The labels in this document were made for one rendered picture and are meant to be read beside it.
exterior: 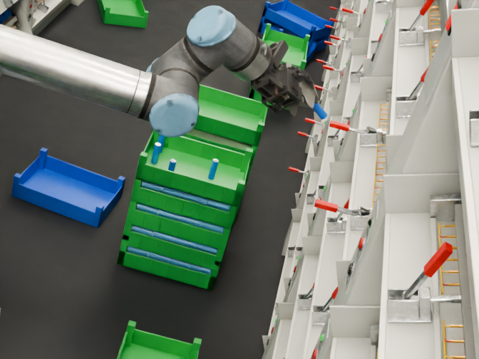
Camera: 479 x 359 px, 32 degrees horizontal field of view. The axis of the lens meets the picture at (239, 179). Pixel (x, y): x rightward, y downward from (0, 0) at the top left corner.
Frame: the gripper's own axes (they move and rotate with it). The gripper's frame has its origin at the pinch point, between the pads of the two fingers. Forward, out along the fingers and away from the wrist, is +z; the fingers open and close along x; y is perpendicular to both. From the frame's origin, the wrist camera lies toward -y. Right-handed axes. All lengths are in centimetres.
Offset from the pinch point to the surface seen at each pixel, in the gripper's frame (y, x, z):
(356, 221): 53, 27, -33
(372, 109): 18.3, 21.0, -11.1
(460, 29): 57, 60, -67
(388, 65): 11.4, 26.5, -13.0
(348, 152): 19.8, 10.4, -2.9
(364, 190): 44, 25, -26
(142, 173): -8, -62, 10
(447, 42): 55, 57, -64
